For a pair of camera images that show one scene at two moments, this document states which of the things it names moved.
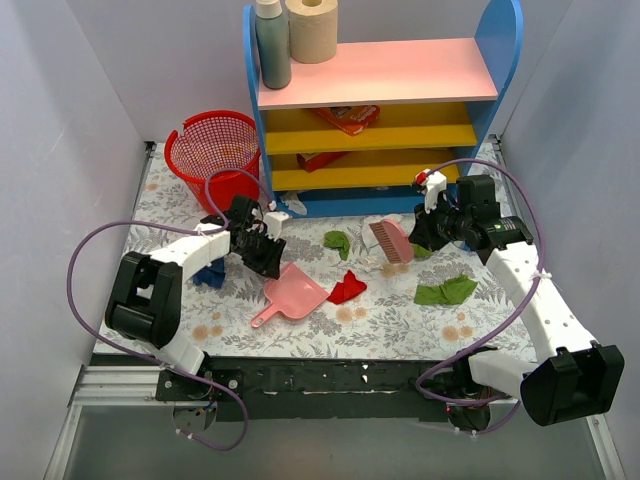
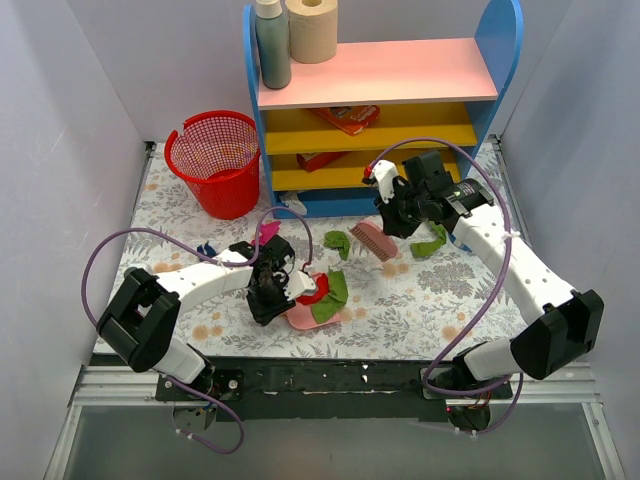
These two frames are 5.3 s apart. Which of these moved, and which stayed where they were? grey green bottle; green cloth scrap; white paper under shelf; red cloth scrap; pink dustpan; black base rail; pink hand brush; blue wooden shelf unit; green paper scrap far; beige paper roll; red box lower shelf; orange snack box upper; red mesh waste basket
Moved: pink hand brush; pink dustpan; red cloth scrap; green cloth scrap
Stayed: beige paper roll; white paper under shelf; grey green bottle; red mesh waste basket; black base rail; green paper scrap far; blue wooden shelf unit; orange snack box upper; red box lower shelf
